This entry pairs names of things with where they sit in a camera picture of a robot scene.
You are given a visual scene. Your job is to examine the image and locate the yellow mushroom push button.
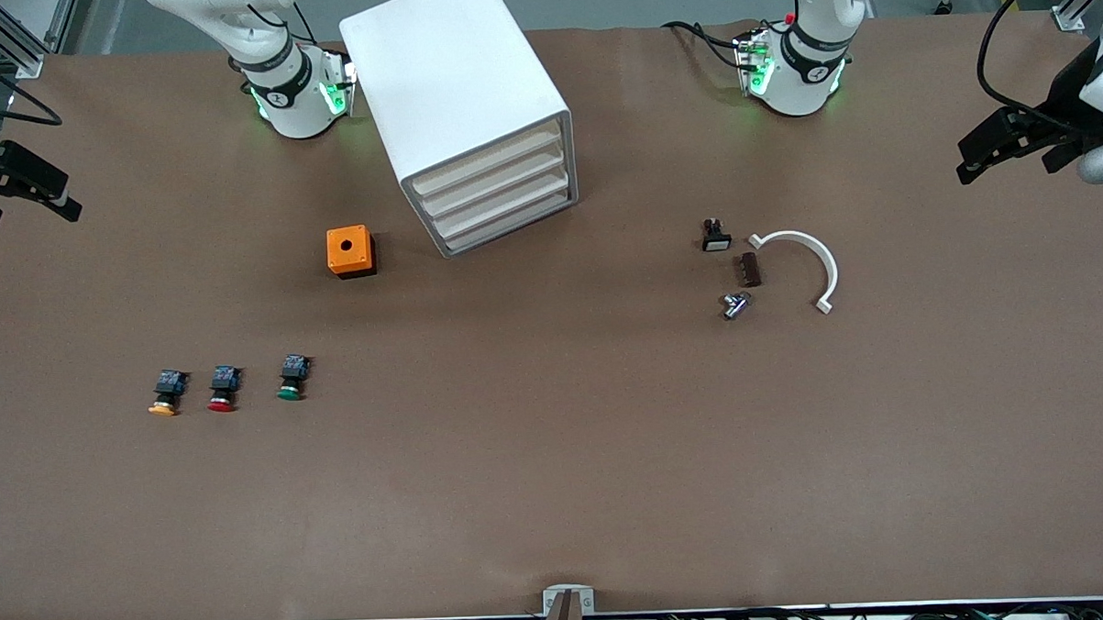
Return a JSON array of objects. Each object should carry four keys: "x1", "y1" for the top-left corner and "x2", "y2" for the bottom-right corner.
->
[{"x1": 147, "y1": 369, "x2": 190, "y2": 417}]

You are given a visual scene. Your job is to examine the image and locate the white plastic drawer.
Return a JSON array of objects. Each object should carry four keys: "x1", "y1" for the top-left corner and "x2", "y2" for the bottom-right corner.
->
[
  {"x1": 435, "y1": 177, "x2": 576, "y2": 257},
  {"x1": 414, "y1": 137, "x2": 571, "y2": 220},
  {"x1": 407, "y1": 116, "x2": 568, "y2": 201},
  {"x1": 425, "y1": 157, "x2": 574, "y2": 239}
]

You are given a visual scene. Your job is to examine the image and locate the red mushroom push button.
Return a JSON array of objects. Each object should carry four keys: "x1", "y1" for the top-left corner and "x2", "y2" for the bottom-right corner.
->
[{"x1": 205, "y1": 364, "x2": 245, "y2": 415}]

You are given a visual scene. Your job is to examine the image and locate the orange push button box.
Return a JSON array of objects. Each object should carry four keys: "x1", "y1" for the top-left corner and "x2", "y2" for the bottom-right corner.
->
[{"x1": 325, "y1": 225, "x2": 378, "y2": 280}]

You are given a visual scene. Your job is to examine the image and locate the green mushroom push button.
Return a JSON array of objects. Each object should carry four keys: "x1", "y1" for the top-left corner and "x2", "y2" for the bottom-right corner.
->
[{"x1": 275, "y1": 353, "x2": 313, "y2": 403}]

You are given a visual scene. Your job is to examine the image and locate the white drawer cabinet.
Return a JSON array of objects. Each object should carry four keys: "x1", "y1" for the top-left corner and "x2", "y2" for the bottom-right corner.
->
[{"x1": 337, "y1": 0, "x2": 582, "y2": 263}]

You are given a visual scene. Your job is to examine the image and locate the brown table cover sheet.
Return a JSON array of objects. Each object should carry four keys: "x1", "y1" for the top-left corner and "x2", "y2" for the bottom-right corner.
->
[{"x1": 0, "y1": 6, "x2": 1103, "y2": 620}]

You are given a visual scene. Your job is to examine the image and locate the white half-ring pipe clamp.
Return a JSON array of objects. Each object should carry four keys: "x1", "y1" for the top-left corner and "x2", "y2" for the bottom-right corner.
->
[{"x1": 748, "y1": 228, "x2": 841, "y2": 317}]

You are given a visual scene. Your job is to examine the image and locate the black arm base cable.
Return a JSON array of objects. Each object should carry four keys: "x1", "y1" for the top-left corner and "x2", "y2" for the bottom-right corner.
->
[{"x1": 663, "y1": 18, "x2": 747, "y2": 73}]

